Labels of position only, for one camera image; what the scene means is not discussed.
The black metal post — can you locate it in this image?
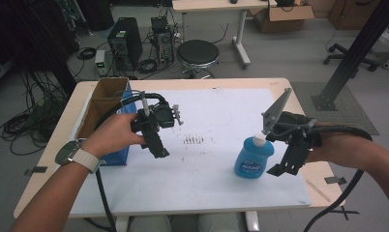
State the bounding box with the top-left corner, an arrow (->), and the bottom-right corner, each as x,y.
312,0 -> 389,112

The bundle of black cables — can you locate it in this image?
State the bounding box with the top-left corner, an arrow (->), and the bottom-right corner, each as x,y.
0,71 -> 71,156

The coiled black cable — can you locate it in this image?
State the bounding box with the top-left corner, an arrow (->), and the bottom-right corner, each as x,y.
75,46 -> 98,61
136,58 -> 158,74

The person's right hand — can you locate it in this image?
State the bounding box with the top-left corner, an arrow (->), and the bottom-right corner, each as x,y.
306,130 -> 361,169

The black office chair base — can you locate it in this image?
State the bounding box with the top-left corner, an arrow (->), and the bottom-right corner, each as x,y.
322,43 -> 380,73

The person's left hand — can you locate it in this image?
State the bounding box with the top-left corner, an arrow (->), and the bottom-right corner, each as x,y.
81,112 -> 147,160

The blue cardboard box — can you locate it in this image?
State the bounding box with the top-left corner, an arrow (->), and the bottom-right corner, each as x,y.
75,76 -> 134,167

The light wooden desk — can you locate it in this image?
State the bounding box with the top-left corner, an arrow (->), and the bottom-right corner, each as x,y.
171,0 -> 278,71

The black tape cross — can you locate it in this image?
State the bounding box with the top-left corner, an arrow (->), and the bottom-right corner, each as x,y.
329,206 -> 361,221

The white table leg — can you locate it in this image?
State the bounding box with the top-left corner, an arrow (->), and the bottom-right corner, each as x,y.
114,216 -> 130,232
245,211 -> 260,232

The hand-held gripper cable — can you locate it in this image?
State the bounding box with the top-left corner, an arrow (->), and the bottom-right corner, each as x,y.
94,92 -> 167,232
303,125 -> 374,232

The black tape strip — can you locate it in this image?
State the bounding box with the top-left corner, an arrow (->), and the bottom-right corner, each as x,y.
23,165 -> 48,177
323,175 -> 347,186

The wristwatch with white band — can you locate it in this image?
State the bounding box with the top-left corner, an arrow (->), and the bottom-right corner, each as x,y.
54,139 -> 102,175

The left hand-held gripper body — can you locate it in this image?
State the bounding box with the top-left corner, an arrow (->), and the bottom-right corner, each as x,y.
130,91 -> 185,135

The large black computer tower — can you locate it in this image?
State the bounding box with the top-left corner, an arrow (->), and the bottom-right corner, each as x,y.
106,16 -> 144,72

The left hand-held gripper cable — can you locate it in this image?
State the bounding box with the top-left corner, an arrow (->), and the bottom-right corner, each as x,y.
94,92 -> 167,232

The open brown cardboard box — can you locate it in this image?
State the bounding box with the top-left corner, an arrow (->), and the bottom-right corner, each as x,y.
252,4 -> 315,34

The white power supply unit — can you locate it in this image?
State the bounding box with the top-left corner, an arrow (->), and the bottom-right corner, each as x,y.
94,48 -> 110,77

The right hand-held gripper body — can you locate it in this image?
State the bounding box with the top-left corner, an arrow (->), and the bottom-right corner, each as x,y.
260,87 -> 323,151

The black round stool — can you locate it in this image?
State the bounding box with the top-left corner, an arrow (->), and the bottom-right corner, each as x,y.
176,39 -> 221,80

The black curtain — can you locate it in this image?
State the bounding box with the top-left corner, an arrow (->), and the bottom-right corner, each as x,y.
0,0 -> 80,95

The right hand-held gripper cable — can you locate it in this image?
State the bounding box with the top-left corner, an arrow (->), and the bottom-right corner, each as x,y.
303,125 -> 374,232

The grey floor mat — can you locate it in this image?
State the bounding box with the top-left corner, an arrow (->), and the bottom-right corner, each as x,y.
290,80 -> 380,136

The small black computer tower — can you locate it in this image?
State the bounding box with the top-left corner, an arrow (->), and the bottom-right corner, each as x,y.
150,16 -> 176,66

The blue bottle with white cap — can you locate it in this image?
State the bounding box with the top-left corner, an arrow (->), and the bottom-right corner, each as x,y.
233,133 -> 276,180

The closed brown cardboard box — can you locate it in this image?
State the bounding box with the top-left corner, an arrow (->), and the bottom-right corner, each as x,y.
327,0 -> 382,32

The white table mat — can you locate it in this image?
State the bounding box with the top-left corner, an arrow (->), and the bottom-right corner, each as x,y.
70,88 -> 313,217

